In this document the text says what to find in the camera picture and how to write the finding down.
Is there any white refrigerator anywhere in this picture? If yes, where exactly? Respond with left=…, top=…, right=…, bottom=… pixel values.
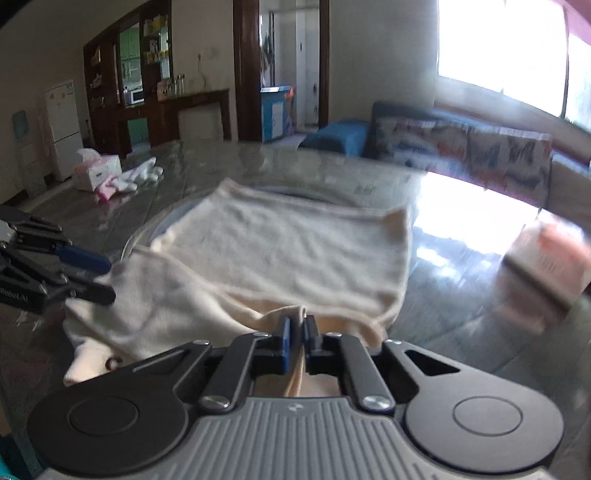
left=44, top=79, right=84, bottom=182

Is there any dark wooden shelf cabinet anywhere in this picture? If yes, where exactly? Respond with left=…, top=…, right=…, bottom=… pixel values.
left=83, top=0, right=174, bottom=158

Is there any pink tissue pack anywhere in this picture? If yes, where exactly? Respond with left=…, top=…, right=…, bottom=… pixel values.
left=501, top=217, right=591, bottom=310

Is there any blue white carton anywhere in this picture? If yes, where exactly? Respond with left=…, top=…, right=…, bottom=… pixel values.
left=260, top=85, right=294, bottom=143

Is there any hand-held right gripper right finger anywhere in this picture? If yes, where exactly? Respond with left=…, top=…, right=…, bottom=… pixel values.
left=302, top=315, right=462, bottom=411

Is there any wide butterfly print cushion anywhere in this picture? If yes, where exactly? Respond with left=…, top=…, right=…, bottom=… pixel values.
left=369, top=115, right=472, bottom=178

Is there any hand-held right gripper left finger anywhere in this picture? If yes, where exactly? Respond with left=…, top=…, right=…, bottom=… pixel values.
left=122, top=316, right=293, bottom=414

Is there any dark wooden sideboard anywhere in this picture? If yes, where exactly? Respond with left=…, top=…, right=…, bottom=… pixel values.
left=157, top=89, right=232, bottom=148

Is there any cream garment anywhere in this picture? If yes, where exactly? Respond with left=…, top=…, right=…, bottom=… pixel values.
left=62, top=178, right=414, bottom=398

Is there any grey cushion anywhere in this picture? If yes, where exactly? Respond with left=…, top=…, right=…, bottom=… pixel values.
left=547, top=154, right=591, bottom=217

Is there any blue sofa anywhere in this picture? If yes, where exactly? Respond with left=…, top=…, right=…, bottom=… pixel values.
left=298, top=100, right=591, bottom=241

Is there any water dispenser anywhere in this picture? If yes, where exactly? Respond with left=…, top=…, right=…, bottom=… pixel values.
left=11, top=111, right=47, bottom=197

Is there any white pink tissue box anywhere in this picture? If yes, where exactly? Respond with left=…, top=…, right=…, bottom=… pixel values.
left=71, top=148, right=123, bottom=191

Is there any square butterfly print cushion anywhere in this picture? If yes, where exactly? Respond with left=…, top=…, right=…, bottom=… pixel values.
left=466, top=127, right=552, bottom=195

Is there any dark wooden door frame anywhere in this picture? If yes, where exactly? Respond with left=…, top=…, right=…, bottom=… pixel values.
left=233, top=0, right=331, bottom=141

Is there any round glass turntable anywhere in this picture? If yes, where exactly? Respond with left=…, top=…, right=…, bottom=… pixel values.
left=121, top=182, right=324, bottom=273

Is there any window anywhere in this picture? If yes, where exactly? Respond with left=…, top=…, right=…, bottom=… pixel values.
left=436, top=0, right=591, bottom=125

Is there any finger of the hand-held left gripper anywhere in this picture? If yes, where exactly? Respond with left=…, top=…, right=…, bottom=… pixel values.
left=16, top=260, right=117, bottom=306
left=14, top=220, right=112, bottom=276

